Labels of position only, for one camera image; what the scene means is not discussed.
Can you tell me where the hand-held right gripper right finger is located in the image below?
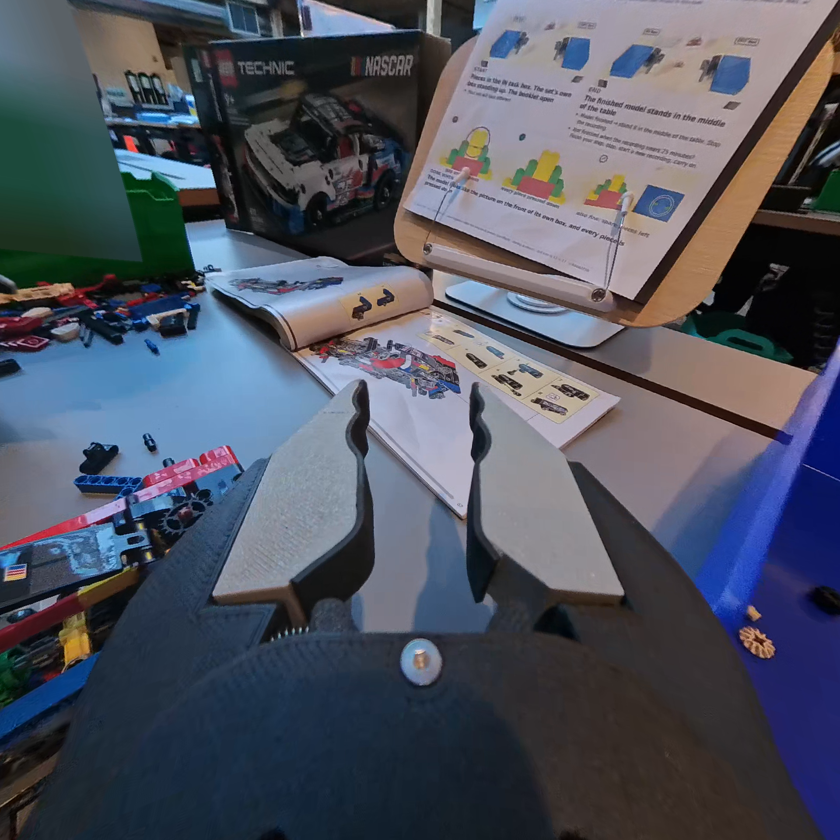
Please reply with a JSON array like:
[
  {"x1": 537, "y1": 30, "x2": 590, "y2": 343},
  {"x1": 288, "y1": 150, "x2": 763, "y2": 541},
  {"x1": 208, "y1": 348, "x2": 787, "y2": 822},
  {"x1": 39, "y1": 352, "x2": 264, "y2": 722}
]
[{"x1": 465, "y1": 382, "x2": 626, "y2": 632}]

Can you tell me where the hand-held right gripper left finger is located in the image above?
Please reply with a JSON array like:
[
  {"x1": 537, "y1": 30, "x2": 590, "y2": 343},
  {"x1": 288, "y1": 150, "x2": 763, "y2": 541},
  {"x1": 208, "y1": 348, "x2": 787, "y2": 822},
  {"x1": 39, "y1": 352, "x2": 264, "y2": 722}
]
[{"x1": 211, "y1": 379, "x2": 376, "y2": 623}]

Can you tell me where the brick car chassis model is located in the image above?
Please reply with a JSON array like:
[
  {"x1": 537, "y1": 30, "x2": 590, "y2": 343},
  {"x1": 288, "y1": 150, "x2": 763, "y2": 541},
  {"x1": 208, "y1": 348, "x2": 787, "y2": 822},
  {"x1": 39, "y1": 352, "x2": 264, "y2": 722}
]
[{"x1": 0, "y1": 445, "x2": 245, "y2": 746}]

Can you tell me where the blue storage bin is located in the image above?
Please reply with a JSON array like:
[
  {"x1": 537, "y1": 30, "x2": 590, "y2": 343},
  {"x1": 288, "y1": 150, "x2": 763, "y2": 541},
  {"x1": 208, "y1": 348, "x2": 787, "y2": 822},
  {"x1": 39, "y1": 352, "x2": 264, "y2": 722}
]
[{"x1": 696, "y1": 341, "x2": 840, "y2": 840}]

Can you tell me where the building instruction booklet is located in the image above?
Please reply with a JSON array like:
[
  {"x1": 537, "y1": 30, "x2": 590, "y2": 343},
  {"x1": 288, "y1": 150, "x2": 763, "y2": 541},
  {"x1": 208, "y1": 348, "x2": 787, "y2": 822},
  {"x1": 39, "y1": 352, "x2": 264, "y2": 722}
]
[{"x1": 205, "y1": 256, "x2": 621, "y2": 519}]

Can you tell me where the green plastic crate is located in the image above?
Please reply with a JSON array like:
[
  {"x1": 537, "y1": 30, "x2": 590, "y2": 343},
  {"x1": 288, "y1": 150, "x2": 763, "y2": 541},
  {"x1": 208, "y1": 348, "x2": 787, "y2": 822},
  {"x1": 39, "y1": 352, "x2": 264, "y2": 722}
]
[{"x1": 682, "y1": 311, "x2": 795, "y2": 365}]

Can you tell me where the pile of loose bricks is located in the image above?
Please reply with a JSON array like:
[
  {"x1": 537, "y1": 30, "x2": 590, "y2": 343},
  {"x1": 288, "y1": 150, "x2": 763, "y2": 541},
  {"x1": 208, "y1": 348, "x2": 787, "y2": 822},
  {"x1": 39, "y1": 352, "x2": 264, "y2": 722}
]
[{"x1": 0, "y1": 272, "x2": 204, "y2": 378}]

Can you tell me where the green storage bin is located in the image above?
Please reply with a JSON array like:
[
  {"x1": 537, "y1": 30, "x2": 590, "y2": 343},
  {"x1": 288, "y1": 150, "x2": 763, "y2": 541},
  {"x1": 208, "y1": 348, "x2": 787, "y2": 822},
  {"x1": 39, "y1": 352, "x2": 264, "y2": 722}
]
[{"x1": 0, "y1": 169, "x2": 196, "y2": 290}]

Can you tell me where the toy car set box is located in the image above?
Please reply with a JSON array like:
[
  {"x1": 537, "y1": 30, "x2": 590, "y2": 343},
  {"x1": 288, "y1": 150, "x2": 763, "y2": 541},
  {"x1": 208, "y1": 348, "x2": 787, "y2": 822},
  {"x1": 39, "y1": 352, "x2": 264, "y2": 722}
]
[{"x1": 184, "y1": 29, "x2": 454, "y2": 266}]

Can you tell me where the printed instruction sheet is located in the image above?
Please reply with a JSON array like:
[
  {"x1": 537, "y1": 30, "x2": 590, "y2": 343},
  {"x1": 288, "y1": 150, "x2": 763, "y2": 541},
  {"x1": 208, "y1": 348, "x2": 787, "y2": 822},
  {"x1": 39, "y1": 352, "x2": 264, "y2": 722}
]
[{"x1": 403, "y1": 0, "x2": 828, "y2": 301}]

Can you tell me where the dark bottle trio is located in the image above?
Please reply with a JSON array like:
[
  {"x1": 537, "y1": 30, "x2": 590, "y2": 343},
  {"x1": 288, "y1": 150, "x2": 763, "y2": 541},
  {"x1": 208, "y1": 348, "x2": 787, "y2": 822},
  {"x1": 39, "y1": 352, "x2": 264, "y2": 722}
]
[{"x1": 123, "y1": 69, "x2": 170, "y2": 107}]

